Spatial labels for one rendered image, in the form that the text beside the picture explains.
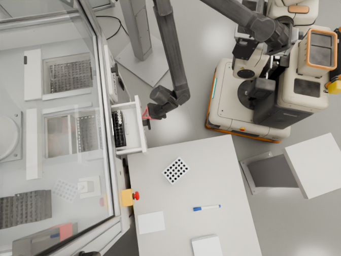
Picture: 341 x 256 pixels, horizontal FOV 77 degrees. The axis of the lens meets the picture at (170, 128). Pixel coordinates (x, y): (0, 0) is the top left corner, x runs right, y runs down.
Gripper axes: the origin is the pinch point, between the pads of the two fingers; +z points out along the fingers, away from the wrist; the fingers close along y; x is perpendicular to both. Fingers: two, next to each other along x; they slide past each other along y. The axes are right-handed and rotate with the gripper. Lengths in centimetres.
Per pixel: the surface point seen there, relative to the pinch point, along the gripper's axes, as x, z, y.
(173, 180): 31.9, 1.1, -13.5
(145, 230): 53, 15, -3
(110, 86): -18.2, 8.6, 12.3
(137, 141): 10.2, 9.2, -0.1
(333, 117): -1, -59, -181
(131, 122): -0.8, 10.4, 1.1
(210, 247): 64, -8, -21
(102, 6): -161, 83, -38
